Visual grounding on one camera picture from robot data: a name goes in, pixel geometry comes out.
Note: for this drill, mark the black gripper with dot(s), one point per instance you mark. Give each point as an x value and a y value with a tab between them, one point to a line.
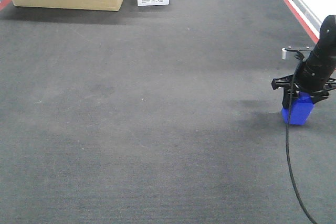
311	78

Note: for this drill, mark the blue plastic part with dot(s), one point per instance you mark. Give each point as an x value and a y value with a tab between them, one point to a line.
301	107

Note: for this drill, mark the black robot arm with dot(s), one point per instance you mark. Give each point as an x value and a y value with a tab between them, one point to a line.
324	50

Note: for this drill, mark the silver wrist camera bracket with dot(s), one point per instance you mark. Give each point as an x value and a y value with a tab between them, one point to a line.
297	52

